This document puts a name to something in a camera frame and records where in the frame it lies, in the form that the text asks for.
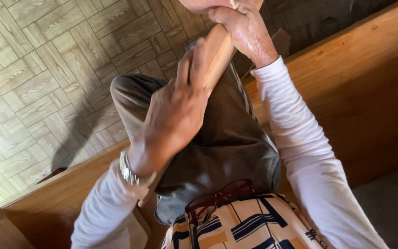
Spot person's left hand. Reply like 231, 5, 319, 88
129, 37, 217, 178

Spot person's right hand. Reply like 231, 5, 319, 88
208, 0, 280, 68

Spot long wooden stick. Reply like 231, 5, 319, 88
138, 0, 265, 209

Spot grey trousers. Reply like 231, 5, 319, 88
110, 39, 282, 226

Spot silver metal wristwatch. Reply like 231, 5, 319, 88
118, 149, 148, 187

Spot dark red eyeglasses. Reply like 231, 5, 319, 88
184, 178, 257, 225

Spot cream blue patterned shirt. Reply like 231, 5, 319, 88
160, 193, 328, 249

